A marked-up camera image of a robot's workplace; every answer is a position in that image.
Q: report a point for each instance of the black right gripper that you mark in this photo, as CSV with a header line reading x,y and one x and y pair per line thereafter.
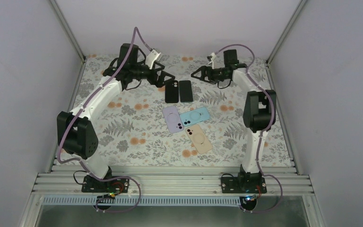
x,y
203,78

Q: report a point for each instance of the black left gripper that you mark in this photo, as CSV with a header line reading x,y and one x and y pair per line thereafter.
x,y
159,82

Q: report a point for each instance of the black phone case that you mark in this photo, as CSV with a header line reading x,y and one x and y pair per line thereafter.
x,y
172,92

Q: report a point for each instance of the dark teal smartphone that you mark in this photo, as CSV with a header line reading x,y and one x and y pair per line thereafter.
x,y
185,91

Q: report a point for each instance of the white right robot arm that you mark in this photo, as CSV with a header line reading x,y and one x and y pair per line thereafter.
x,y
258,117

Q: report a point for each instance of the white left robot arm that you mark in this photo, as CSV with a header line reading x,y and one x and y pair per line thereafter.
x,y
75,129

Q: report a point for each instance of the light blue phone case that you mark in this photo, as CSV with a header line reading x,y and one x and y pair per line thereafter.
x,y
194,116

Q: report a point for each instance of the lilac phone case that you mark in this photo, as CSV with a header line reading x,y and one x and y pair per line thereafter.
x,y
172,119

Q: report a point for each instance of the beige phone case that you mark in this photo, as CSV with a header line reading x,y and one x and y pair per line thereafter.
x,y
199,139

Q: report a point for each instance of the floral patterned table mat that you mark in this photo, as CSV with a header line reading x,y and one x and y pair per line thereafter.
x,y
132,130

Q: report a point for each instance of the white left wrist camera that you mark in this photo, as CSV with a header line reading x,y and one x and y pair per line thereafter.
x,y
152,57

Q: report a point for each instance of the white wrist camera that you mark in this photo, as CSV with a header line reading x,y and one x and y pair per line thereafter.
x,y
211,59
152,57

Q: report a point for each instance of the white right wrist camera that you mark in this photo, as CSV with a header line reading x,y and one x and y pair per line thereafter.
x,y
211,59

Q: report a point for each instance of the aluminium corner frame post left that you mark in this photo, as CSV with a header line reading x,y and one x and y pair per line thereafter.
x,y
67,29

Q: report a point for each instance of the aluminium corner frame post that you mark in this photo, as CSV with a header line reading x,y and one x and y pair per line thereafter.
x,y
286,30
67,29

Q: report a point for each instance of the aluminium corner frame post right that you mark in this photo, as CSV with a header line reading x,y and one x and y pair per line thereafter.
x,y
286,30

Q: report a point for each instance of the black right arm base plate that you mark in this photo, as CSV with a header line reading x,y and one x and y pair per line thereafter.
x,y
232,185

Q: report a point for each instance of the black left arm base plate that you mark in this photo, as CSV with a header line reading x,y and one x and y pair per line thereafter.
x,y
91,185

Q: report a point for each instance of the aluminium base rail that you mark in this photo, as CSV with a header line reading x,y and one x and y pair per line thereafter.
x,y
169,181

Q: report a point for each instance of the slotted grey cable duct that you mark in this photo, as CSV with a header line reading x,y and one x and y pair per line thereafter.
x,y
228,201

